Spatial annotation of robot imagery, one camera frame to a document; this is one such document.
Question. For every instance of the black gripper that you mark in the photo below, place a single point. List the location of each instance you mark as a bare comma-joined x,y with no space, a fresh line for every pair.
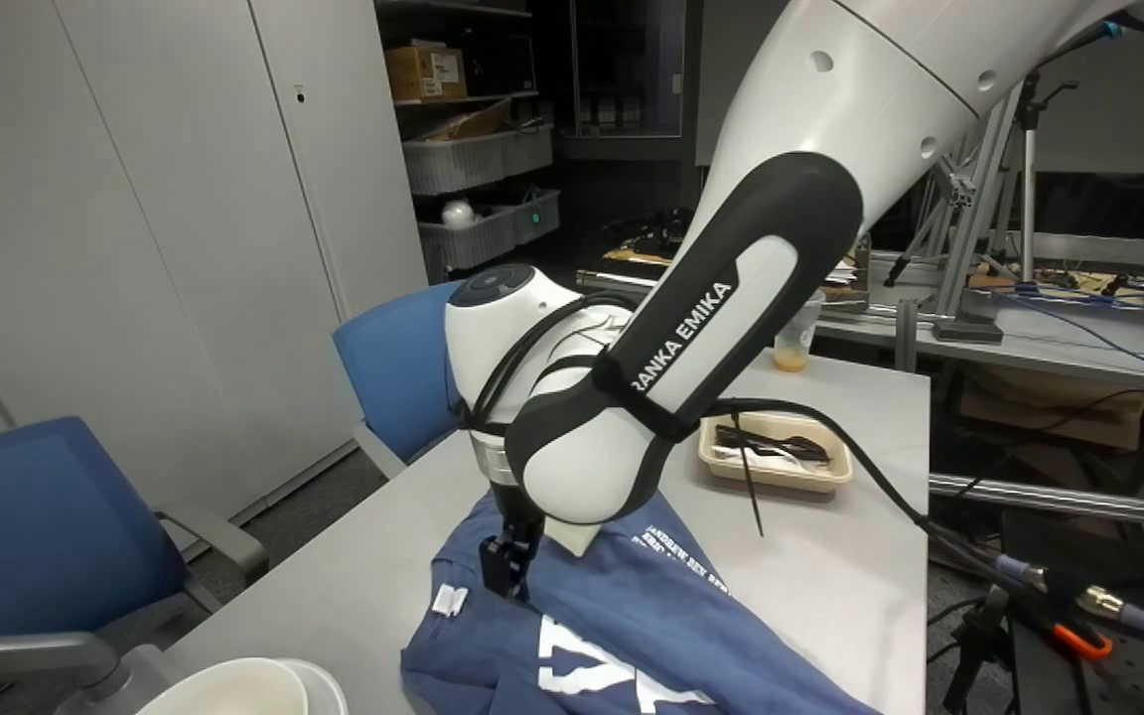
513,546

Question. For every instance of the blue printed T-shirt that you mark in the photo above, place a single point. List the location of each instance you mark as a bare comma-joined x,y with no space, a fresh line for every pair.
638,624

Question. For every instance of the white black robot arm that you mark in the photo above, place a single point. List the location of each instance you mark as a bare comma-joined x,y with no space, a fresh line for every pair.
573,404

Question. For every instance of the far blue office chair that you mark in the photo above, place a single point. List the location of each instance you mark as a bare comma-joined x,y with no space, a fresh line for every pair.
397,371

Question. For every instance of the blue office chair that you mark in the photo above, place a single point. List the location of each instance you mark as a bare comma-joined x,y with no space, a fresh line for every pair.
397,371
88,571

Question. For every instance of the white bowl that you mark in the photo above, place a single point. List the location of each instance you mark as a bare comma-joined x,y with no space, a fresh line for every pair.
253,684

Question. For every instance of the clear plastic cup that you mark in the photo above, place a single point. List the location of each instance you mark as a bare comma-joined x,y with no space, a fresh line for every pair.
791,342

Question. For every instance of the grey metal shelf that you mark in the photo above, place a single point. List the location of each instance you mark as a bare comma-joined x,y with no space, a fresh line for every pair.
476,166

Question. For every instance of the near blue office chair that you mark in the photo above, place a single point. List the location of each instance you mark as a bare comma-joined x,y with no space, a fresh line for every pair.
88,571

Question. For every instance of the cardboard box on shelf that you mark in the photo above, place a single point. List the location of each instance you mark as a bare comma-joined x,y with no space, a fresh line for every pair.
427,69

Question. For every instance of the cluttered background workbench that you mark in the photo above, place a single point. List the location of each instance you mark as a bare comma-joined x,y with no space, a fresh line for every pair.
1070,302

